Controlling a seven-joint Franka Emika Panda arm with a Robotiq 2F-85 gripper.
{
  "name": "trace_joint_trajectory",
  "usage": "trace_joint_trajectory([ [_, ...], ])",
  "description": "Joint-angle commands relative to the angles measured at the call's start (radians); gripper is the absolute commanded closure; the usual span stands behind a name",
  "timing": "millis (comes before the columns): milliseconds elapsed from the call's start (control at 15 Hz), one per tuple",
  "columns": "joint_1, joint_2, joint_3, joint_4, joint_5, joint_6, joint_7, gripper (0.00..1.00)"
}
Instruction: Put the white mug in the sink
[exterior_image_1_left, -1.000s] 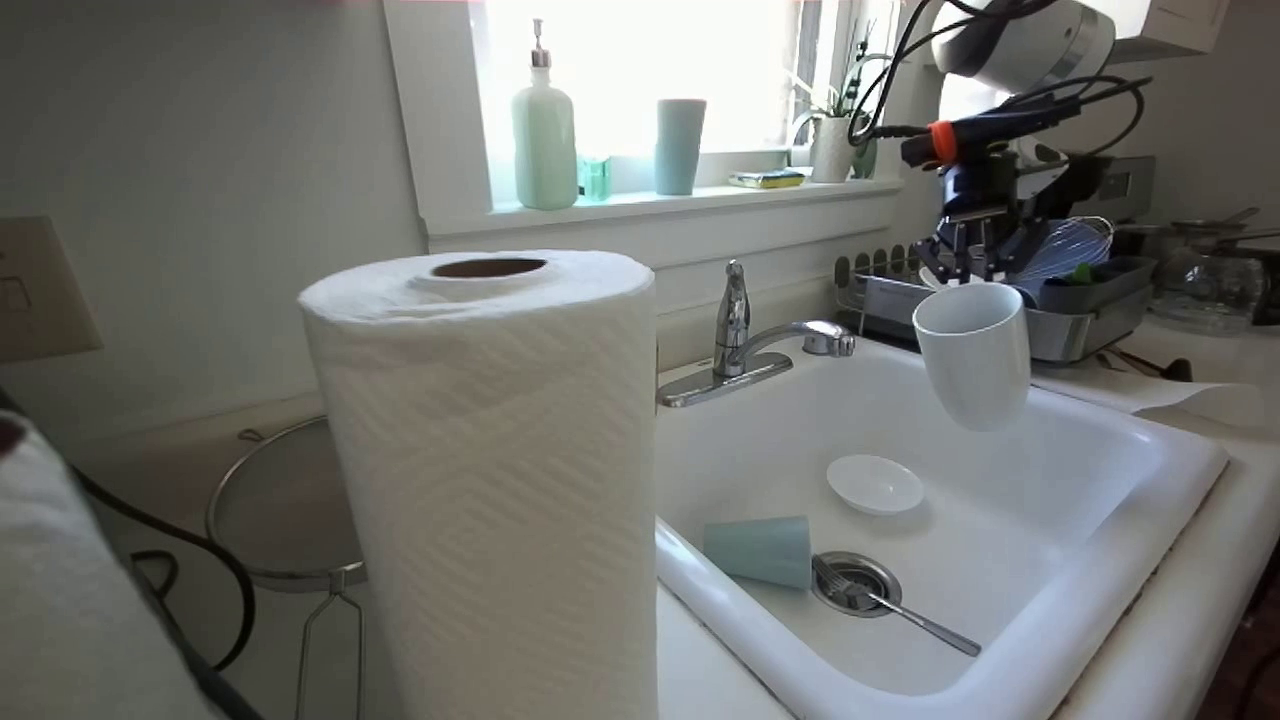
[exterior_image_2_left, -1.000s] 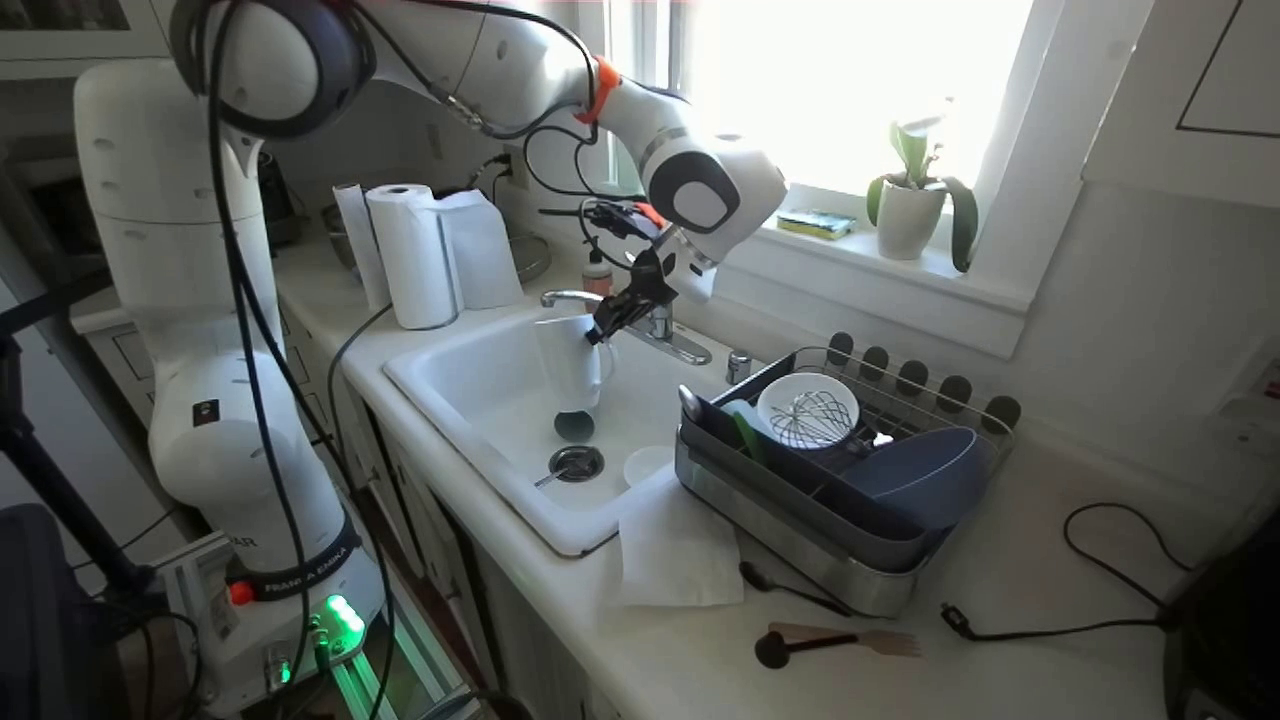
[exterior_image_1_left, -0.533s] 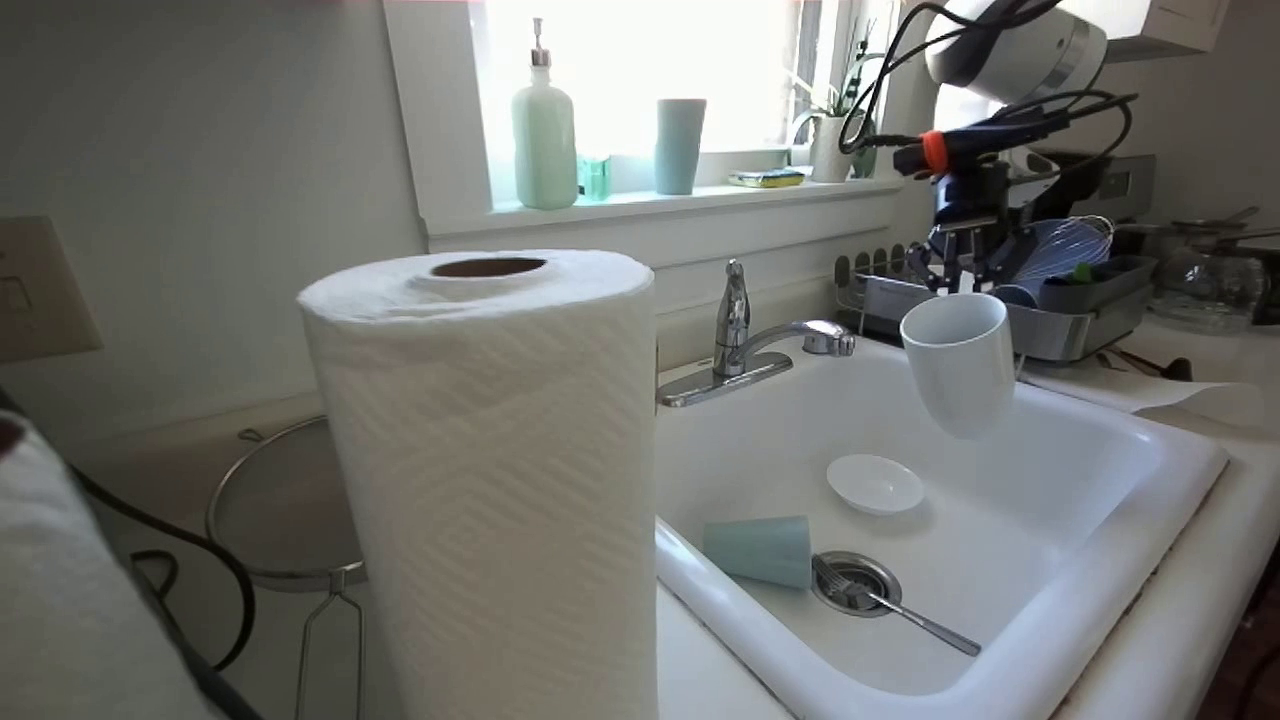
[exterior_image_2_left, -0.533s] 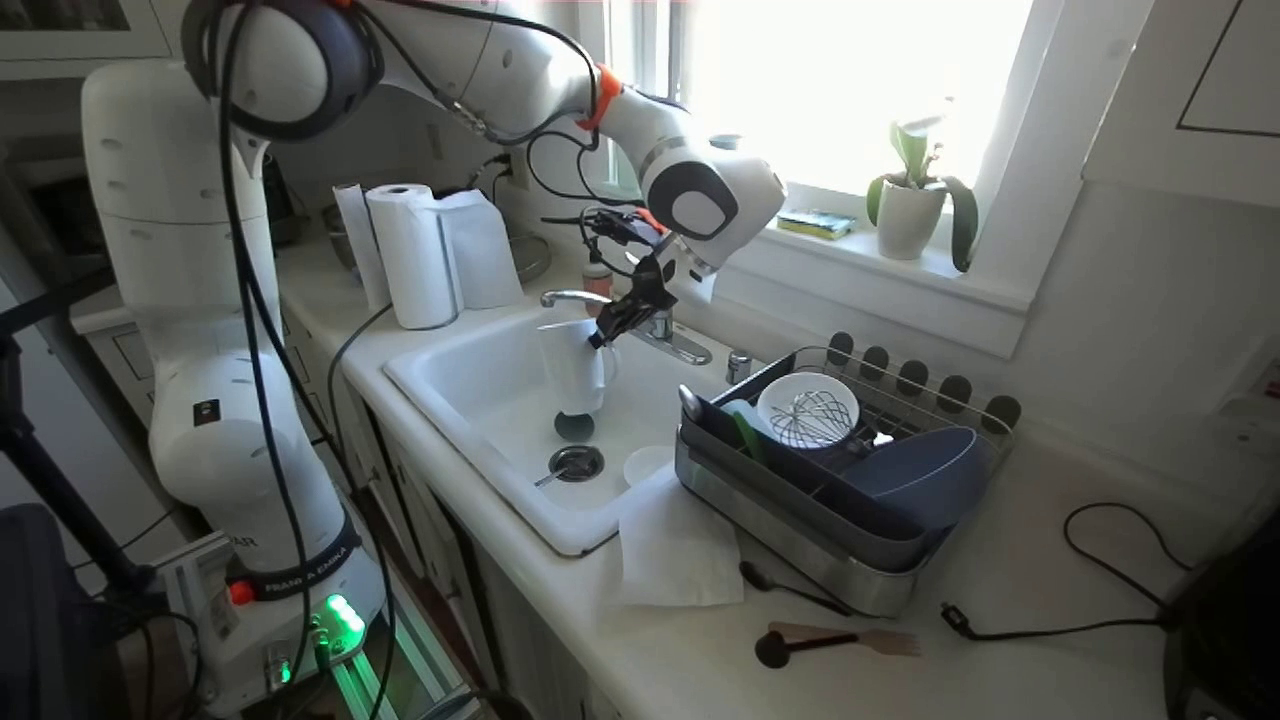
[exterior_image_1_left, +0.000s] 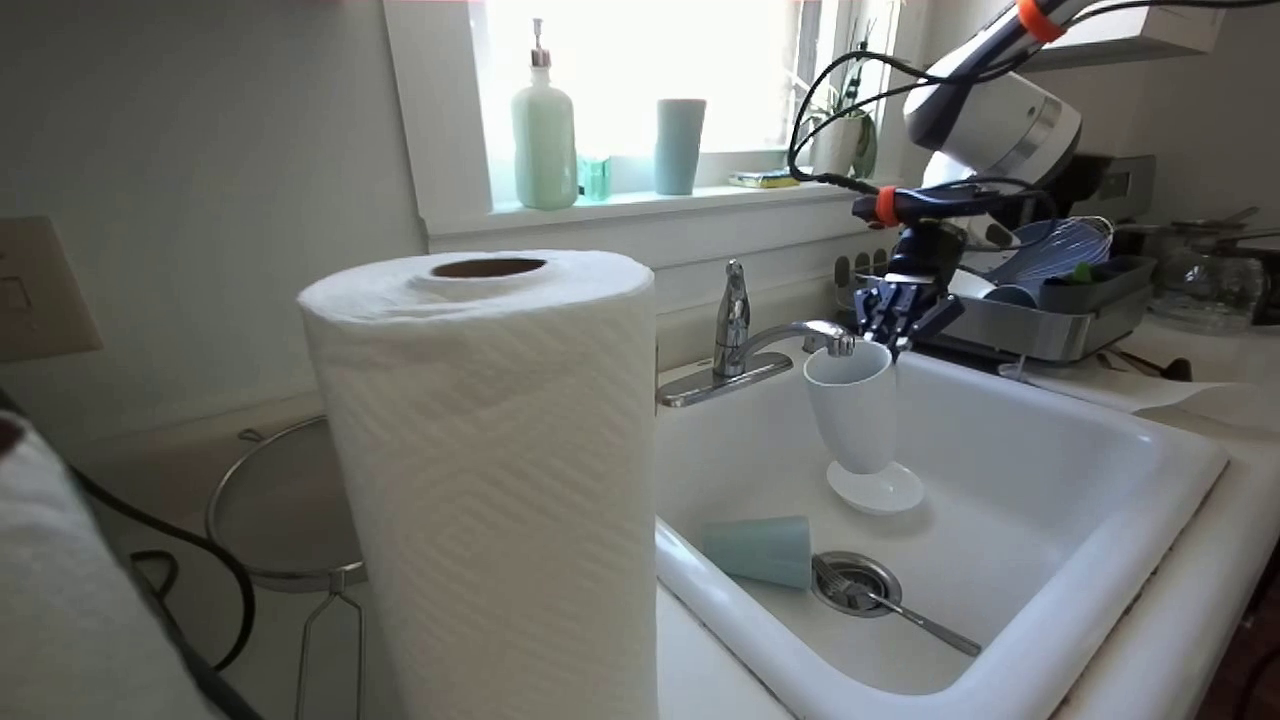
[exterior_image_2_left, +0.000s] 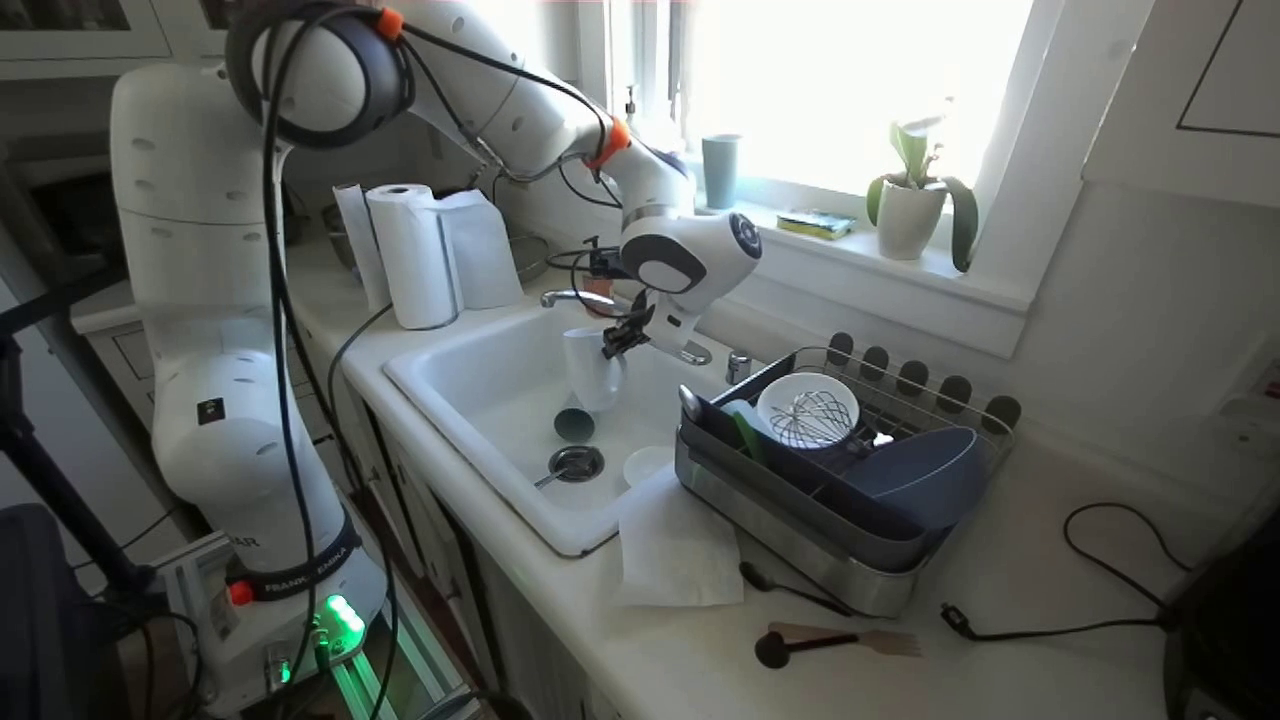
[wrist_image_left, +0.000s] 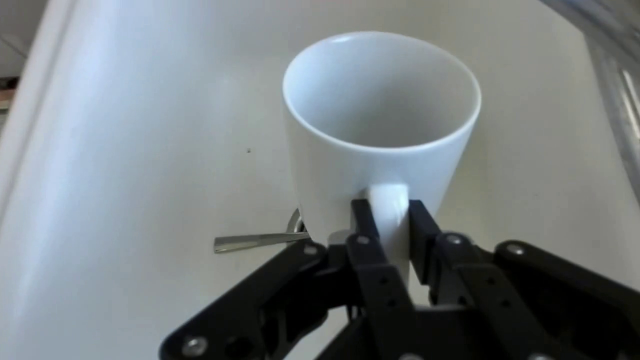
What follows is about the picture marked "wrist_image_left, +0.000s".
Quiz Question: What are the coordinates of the metal spoon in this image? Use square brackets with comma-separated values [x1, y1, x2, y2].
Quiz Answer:
[212, 228, 314, 257]

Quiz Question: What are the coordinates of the chrome sink faucet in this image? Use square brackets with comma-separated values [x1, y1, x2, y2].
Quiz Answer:
[541, 0, 640, 196]

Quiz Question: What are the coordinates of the white ceramic mug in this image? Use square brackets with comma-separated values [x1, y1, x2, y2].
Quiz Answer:
[280, 28, 483, 287]

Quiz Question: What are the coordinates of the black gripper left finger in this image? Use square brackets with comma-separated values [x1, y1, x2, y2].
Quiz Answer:
[157, 199, 428, 360]

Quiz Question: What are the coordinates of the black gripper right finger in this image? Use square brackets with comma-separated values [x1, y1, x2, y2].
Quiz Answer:
[405, 199, 640, 360]

